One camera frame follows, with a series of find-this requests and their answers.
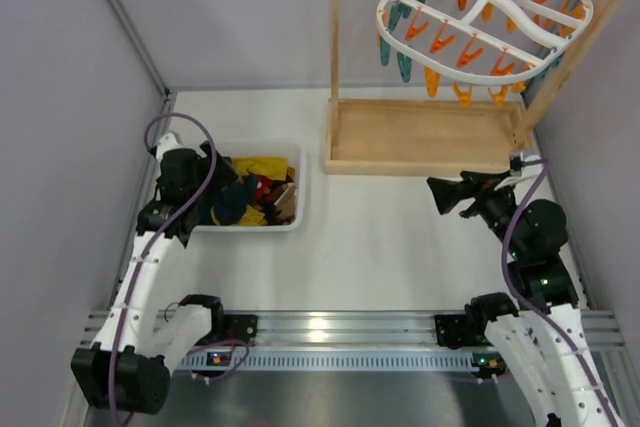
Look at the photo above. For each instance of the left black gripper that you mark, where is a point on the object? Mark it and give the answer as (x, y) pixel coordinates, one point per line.
(220, 182)

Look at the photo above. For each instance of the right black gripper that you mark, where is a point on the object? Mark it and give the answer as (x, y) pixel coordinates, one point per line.
(470, 192)

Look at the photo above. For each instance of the navy sock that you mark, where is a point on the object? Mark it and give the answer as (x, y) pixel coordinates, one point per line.
(229, 206)

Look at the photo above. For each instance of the white round clip hanger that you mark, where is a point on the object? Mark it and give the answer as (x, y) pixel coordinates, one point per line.
(496, 45)

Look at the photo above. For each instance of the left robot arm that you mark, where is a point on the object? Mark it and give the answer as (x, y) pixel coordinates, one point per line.
(158, 316)

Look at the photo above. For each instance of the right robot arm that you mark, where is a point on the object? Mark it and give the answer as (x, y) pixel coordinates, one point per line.
(536, 325)

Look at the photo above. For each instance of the wooden hanger rack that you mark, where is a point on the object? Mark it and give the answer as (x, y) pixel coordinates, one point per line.
(421, 135)

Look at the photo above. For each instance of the white plastic basket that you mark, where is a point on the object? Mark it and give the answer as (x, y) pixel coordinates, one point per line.
(263, 200)

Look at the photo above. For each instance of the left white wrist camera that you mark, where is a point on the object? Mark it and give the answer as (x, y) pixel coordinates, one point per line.
(167, 142)

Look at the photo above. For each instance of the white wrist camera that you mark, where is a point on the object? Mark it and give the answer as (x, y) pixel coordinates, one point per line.
(522, 166)
(167, 142)

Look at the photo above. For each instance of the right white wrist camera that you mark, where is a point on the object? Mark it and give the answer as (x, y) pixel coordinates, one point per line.
(522, 166)

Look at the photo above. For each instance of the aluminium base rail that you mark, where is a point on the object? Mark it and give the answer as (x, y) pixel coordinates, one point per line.
(404, 341)

